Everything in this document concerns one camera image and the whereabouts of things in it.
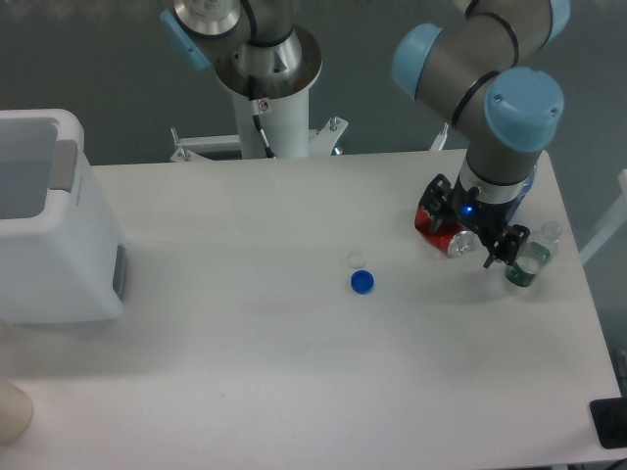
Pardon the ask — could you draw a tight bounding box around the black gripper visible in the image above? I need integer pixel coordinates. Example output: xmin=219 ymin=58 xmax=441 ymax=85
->
xmin=418 ymin=173 xmax=530 ymax=268

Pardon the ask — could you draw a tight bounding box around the white trash can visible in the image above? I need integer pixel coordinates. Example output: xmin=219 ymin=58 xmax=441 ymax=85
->
xmin=1 ymin=109 xmax=128 ymax=324

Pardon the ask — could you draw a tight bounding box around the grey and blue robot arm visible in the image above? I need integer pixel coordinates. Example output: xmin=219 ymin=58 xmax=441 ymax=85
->
xmin=160 ymin=1 xmax=570 ymax=265

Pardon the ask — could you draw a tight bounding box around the crushed red soda can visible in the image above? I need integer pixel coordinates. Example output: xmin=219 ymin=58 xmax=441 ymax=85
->
xmin=414 ymin=207 xmax=476 ymax=258

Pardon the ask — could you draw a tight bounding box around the clear white bottle cap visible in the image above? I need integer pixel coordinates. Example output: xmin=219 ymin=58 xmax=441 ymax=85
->
xmin=346 ymin=251 xmax=366 ymax=269

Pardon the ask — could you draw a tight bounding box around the blue bottle cap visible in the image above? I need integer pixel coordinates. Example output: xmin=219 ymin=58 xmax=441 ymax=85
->
xmin=350 ymin=269 xmax=375 ymax=295

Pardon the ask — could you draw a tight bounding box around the blue plastic bottle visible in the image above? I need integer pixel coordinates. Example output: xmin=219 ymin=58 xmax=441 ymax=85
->
xmin=506 ymin=164 xmax=538 ymax=222

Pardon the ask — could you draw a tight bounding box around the clear bottle green label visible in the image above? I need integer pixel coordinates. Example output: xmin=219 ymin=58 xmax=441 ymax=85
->
xmin=505 ymin=221 xmax=561 ymax=287

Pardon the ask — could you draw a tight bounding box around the black device at corner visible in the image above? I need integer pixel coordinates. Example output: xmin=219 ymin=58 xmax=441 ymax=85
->
xmin=590 ymin=398 xmax=626 ymax=449

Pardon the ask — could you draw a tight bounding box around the beige cylinder object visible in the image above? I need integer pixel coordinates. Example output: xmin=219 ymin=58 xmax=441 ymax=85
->
xmin=1 ymin=379 xmax=33 ymax=445

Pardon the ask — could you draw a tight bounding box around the white frame at right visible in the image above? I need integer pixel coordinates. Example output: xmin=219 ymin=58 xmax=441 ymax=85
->
xmin=579 ymin=169 xmax=626 ymax=265

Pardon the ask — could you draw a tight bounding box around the white base frame bracket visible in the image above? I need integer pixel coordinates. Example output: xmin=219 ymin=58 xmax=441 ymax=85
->
xmin=169 ymin=117 xmax=349 ymax=163

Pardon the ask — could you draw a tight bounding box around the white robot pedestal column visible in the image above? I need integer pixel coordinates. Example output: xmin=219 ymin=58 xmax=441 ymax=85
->
xmin=231 ymin=90 xmax=310 ymax=160

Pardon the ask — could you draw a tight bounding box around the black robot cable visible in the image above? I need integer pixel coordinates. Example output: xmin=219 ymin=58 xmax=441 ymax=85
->
xmin=247 ymin=72 xmax=276 ymax=160

